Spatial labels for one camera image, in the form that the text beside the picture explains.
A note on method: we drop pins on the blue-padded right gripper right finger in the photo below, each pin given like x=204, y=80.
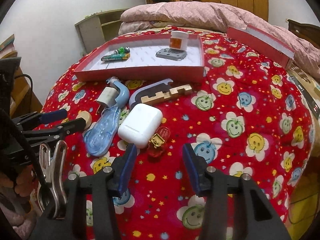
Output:
x=254, y=216

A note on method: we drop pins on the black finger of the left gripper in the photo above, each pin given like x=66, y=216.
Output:
x=52, y=135

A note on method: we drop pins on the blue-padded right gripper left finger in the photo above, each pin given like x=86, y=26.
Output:
x=111, y=181

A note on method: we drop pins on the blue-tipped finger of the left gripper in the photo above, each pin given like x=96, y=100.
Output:
x=47, y=118

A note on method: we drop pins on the round wooden disc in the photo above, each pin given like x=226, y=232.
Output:
x=86, y=116

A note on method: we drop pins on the clear blue plastic case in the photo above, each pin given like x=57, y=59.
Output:
x=99, y=138

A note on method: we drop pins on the red and yellow toy figure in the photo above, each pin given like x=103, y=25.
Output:
x=158, y=141

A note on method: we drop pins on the white small cube adapter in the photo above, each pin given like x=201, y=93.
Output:
x=108, y=97

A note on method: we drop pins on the white earbuds case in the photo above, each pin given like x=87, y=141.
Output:
x=140, y=125

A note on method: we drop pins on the light blue curved tube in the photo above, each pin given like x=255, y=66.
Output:
x=123, y=92

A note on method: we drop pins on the green battery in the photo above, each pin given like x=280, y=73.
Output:
x=115, y=57

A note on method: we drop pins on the green toy piece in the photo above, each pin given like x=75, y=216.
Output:
x=122, y=50

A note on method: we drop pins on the wooden puzzle block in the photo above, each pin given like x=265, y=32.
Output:
x=173, y=93

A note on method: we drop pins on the grey perforated plastic plate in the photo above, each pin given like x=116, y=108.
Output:
x=171, y=54

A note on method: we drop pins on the white-capped orange jar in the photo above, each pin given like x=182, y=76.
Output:
x=179, y=40

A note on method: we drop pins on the metal spring clip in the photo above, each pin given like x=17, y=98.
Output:
x=52, y=191

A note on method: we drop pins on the green-grey bookshelf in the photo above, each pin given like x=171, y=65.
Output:
x=99, y=28

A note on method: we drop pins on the grey-purple curved plastic piece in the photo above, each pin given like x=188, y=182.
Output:
x=150, y=91

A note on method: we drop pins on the red smiley-flower blanket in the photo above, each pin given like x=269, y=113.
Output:
x=246, y=116

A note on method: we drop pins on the pink quilted duvet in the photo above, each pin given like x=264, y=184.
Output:
x=217, y=17

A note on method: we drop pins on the red shallow box tray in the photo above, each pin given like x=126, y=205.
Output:
x=143, y=64

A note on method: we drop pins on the red box lid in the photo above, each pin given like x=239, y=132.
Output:
x=264, y=43

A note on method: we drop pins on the dark wooden headboard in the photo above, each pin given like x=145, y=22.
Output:
x=305, y=31

